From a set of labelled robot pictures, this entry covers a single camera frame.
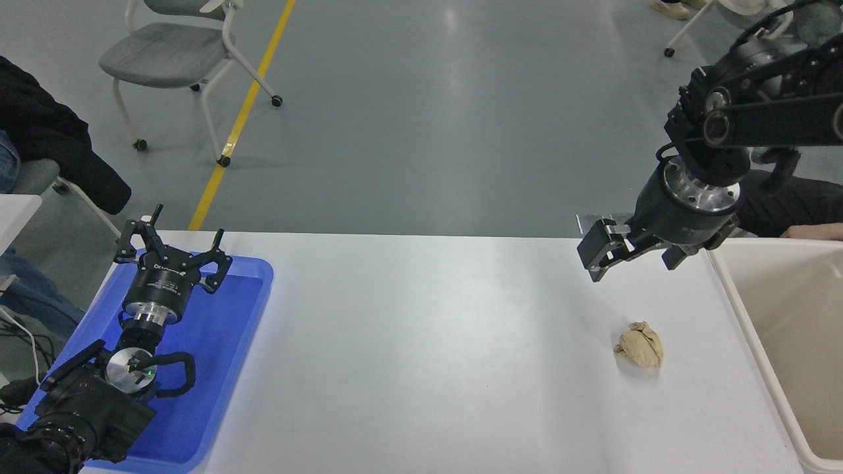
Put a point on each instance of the grey seat chair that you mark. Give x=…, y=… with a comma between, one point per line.
x=33, y=176

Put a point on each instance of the large pale plastic bin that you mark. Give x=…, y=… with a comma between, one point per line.
x=790, y=309

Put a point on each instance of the blue plastic tray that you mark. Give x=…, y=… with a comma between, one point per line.
x=217, y=342

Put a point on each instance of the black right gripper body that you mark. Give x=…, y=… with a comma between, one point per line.
x=678, y=217

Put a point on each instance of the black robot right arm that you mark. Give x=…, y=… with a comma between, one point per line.
x=777, y=112

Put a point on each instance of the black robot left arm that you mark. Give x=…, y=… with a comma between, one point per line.
x=85, y=415

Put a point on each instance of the small white table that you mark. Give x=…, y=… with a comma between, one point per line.
x=16, y=217

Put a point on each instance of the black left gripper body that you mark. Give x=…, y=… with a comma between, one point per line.
x=161, y=286

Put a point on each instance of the person's hand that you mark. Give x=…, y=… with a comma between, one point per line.
x=816, y=231

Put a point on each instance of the grey chair with white frame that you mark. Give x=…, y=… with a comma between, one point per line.
x=164, y=56

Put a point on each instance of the person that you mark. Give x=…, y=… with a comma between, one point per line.
x=803, y=201
x=39, y=131
x=668, y=8

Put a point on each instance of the crumpled tan paper ball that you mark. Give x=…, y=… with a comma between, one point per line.
x=640, y=347

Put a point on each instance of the white frame wheeled chair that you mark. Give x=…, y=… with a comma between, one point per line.
x=670, y=51

